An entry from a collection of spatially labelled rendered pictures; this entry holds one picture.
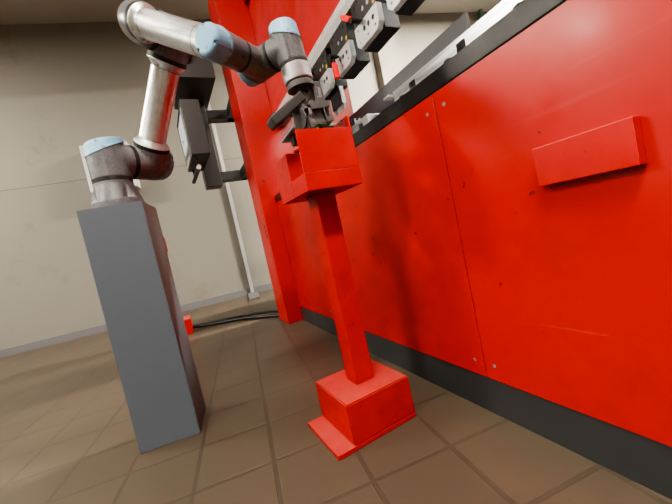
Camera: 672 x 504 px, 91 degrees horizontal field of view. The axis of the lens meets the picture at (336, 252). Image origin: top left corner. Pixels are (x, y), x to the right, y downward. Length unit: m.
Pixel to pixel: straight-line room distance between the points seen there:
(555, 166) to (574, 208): 0.08
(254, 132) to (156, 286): 1.46
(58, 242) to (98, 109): 1.56
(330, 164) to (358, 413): 0.63
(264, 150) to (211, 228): 2.18
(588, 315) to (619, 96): 0.36
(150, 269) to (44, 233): 3.66
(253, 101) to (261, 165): 0.43
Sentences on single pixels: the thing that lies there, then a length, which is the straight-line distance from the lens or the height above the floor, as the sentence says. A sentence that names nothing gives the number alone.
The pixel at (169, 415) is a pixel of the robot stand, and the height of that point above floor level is 0.09.
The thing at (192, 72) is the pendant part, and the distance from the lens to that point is 2.66.
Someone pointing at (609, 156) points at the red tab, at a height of 0.57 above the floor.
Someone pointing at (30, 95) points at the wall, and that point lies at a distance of 5.15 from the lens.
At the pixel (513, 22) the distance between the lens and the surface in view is 0.80.
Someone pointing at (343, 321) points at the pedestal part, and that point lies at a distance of 0.93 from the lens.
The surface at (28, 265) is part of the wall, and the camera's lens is 4.87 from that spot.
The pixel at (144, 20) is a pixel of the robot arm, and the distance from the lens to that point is 1.15.
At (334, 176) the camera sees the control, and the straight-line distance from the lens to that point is 0.85.
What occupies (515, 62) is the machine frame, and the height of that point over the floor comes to 0.79.
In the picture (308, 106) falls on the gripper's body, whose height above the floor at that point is 0.87.
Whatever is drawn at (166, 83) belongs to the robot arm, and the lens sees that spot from 1.32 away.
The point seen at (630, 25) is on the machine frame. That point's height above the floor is 0.74.
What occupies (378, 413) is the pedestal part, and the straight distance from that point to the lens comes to 0.97.
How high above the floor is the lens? 0.55
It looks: 3 degrees down
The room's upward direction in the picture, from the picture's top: 12 degrees counter-clockwise
